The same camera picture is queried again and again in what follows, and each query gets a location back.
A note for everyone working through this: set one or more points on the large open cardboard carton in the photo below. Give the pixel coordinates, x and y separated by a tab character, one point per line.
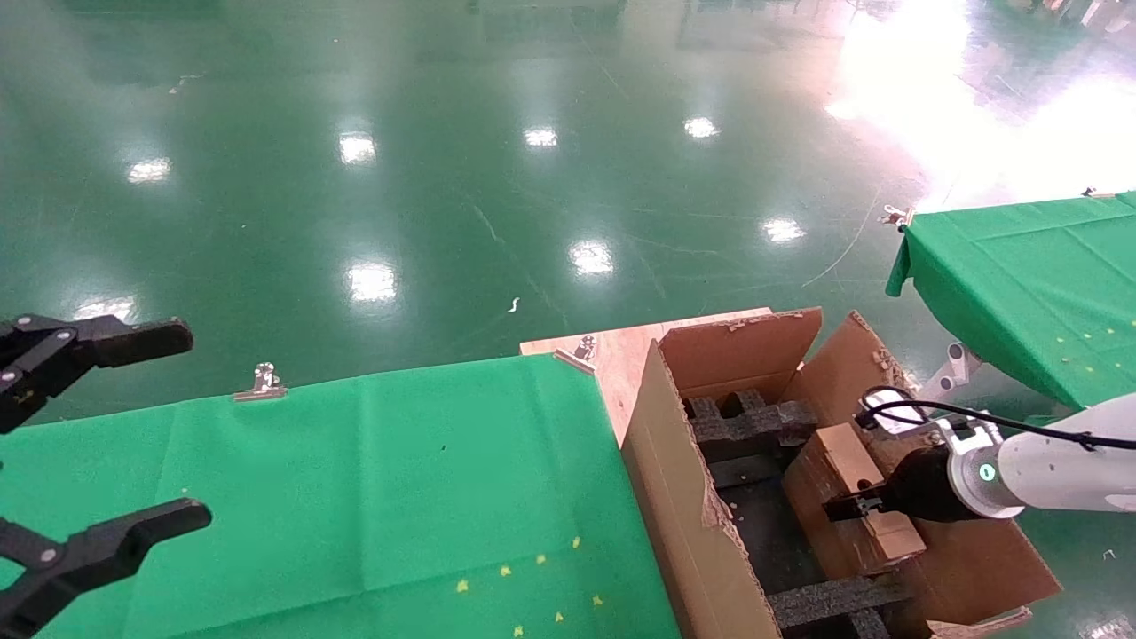
674	497

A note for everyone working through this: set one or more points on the white table leg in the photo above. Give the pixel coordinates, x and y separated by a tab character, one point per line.
951	368

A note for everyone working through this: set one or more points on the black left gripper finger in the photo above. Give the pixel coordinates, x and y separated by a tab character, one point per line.
133	344
115	541

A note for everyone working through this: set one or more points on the small cardboard box with hole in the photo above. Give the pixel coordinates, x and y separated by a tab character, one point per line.
848	457

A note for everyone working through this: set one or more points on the green tablecloth with yellow marks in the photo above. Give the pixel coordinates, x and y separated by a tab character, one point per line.
355	479

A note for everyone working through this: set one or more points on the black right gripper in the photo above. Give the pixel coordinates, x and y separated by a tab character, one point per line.
923	488

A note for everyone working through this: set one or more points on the black foam insert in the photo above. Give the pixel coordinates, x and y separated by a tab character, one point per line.
825	603
754	426

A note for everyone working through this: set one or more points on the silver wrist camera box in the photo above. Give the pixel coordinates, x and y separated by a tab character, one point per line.
972	435

